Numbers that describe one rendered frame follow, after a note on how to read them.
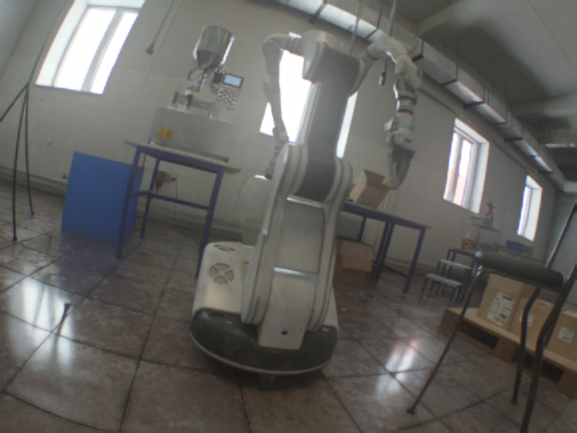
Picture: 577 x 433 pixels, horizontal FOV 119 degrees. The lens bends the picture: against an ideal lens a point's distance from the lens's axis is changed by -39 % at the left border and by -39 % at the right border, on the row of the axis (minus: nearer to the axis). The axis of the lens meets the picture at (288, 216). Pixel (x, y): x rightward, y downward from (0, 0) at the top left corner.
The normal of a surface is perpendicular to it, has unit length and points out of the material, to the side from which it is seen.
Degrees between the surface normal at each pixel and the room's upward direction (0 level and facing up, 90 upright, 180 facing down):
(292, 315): 90
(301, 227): 69
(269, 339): 90
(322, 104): 91
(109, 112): 90
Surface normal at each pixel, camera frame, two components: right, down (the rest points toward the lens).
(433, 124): 0.28, 0.11
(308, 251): 0.32, -0.24
